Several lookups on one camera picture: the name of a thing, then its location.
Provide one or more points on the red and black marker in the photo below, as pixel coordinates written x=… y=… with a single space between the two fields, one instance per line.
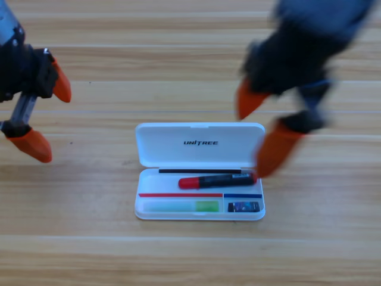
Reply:
x=217 y=181

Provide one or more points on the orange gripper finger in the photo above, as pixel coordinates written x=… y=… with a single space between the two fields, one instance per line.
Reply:
x=276 y=149
x=63 y=88
x=34 y=146
x=247 y=102

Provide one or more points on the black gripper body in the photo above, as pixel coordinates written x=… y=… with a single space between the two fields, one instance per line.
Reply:
x=32 y=74
x=288 y=65

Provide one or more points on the black eraser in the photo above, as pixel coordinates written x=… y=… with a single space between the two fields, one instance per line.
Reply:
x=243 y=207

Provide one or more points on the white plastic pencil case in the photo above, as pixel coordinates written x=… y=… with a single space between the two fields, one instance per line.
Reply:
x=178 y=155

